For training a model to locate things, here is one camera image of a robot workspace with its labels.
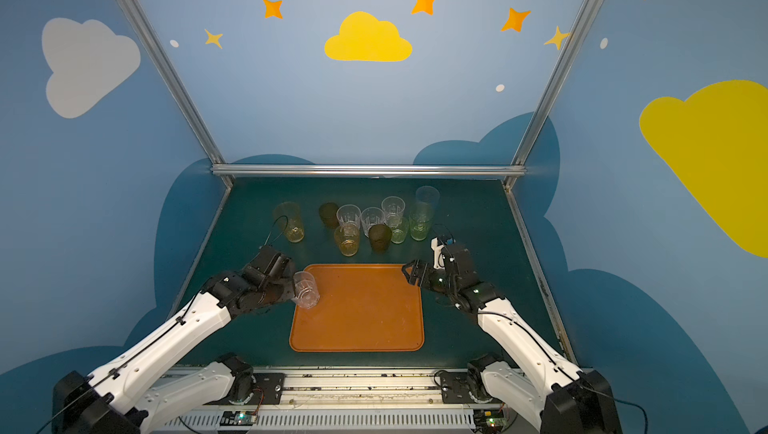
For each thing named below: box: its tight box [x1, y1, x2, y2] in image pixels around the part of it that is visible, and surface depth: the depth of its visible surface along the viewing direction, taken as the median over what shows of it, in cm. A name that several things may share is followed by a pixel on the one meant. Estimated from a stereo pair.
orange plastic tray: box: [289, 264, 425, 353], surface depth 88 cm
